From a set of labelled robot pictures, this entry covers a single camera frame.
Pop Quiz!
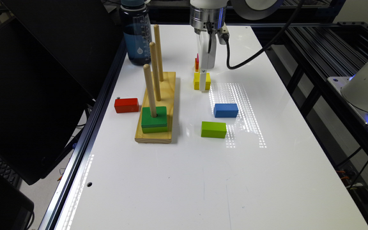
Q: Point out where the silver and white gripper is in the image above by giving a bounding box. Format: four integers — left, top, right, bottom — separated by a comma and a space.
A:
190, 6, 226, 91

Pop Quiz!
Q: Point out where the yellow cube block with hole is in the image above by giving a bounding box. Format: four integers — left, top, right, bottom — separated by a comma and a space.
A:
193, 73, 211, 90

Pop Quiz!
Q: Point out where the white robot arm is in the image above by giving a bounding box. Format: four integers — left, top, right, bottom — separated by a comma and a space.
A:
190, 0, 283, 91

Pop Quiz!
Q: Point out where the orange square block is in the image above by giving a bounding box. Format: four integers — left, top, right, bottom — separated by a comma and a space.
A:
195, 58, 199, 72

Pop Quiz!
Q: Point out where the blue rectangular block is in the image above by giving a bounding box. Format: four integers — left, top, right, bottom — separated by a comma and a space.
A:
213, 103, 239, 118

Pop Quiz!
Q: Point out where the light green rectangular block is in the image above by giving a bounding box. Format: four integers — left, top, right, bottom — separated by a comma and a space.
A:
201, 121, 227, 139

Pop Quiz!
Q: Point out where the dark green square block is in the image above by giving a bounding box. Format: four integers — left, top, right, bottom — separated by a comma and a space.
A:
141, 106, 167, 128

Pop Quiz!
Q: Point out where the light green square block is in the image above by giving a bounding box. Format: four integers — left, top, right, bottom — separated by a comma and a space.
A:
142, 126, 168, 134

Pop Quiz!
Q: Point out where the red rectangular block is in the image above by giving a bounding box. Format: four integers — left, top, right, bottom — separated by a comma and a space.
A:
114, 98, 139, 113

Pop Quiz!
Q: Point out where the wooden peg base board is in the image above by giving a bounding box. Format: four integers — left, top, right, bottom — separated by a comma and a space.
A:
135, 72, 176, 144

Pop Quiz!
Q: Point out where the middle wooden peg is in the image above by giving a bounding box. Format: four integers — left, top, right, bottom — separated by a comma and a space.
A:
149, 42, 161, 102

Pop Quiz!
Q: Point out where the wooden peg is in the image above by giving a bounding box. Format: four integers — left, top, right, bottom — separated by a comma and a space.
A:
149, 42, 161, 102
154, 24, 164, 82
143, 64, 157, 118

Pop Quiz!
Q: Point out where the rear wooden peg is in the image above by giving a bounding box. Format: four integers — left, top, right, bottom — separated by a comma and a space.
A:
154, 24, 164, 82

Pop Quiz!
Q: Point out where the front wooden peg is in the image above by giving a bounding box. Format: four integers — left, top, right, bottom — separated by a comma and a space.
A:
143, 64, 157, 118

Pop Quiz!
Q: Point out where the blue water bottle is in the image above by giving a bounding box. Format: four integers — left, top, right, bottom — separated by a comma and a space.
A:
119, 0, 152, 66

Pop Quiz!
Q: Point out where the black monitor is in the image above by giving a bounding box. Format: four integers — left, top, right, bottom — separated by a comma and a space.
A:
0, 0, 123, 185

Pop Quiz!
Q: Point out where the black keyboard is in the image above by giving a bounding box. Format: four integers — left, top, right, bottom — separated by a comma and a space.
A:
0, 157, 21, 188

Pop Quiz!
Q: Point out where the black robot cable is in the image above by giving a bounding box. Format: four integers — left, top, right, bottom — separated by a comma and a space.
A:
223, 0, 306, 70

